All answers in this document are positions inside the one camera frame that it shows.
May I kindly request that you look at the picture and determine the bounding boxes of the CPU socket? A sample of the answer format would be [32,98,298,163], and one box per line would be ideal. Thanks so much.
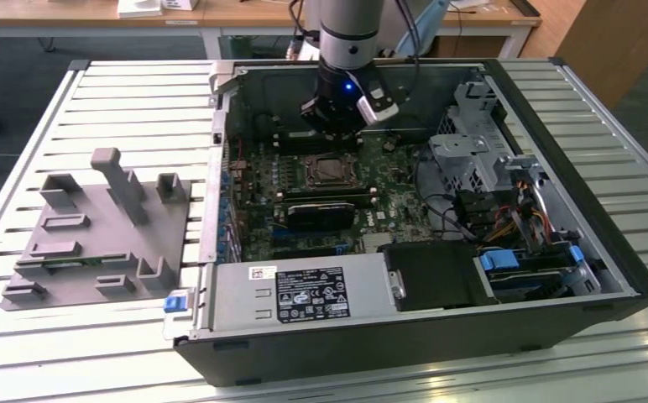
[299,153,359,186]

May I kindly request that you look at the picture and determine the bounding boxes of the black graphics card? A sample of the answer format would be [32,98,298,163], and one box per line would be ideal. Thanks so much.
[275,201,358,233]

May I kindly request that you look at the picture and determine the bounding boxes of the silver drive cage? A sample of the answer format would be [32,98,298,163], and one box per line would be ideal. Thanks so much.
[425,81,553,198]

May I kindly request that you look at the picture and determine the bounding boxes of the green motherboard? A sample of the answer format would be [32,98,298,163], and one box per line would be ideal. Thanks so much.
[219,132,435,264]

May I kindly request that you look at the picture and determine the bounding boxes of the silver chipset heatsink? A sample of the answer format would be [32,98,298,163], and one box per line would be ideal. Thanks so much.
[361,233,394,254]

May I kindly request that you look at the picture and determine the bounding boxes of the wooden desk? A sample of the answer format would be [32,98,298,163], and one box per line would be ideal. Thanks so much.
[0,0,543,60]

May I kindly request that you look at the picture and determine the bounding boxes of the plain white box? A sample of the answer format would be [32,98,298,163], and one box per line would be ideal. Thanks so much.
[115,0,167,19]

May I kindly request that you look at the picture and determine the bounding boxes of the black plastic shroud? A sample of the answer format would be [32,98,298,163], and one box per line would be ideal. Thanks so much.
[379,241,498,314]

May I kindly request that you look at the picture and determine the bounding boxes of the blue disk carrier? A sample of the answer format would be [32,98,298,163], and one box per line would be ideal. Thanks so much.
[477,244,586,276]

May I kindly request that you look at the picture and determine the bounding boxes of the silver power supply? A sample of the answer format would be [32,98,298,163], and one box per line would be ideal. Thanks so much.
[203,256,405,339]

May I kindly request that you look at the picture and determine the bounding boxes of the grey parts rack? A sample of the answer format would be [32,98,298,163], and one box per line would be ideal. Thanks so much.
[0,146,194,312]

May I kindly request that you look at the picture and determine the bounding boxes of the wooden cabinet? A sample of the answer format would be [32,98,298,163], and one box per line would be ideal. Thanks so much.
[517,0,648,111]

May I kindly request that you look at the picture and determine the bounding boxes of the black disk drive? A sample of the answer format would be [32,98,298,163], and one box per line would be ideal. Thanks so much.
[489,270,569,302]

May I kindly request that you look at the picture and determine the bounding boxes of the black PC case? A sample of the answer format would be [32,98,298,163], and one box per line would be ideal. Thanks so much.
[171,57,648,387]

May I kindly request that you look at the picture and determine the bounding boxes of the green RAM stick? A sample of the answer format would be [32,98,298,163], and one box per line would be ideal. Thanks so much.
[42,256,124,268]

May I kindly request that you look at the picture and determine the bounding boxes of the silver disk bay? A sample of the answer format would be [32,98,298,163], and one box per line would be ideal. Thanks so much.
[471,241,605,306]

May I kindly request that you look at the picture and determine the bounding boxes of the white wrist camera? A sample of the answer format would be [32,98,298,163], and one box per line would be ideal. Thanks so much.
[355,83,402,126]

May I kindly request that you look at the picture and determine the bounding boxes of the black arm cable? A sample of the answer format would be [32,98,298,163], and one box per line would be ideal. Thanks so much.
[394,0,423,106]

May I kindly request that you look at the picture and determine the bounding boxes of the grey case bracket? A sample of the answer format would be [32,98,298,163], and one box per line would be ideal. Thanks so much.
[207,60,242,111]

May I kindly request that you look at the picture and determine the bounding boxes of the dark grey flat cable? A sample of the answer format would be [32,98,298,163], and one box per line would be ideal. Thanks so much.
[511,205,546,255]

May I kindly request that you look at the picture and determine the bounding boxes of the yellow red power wires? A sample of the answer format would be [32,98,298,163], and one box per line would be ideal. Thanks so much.
[483,180,558,253]

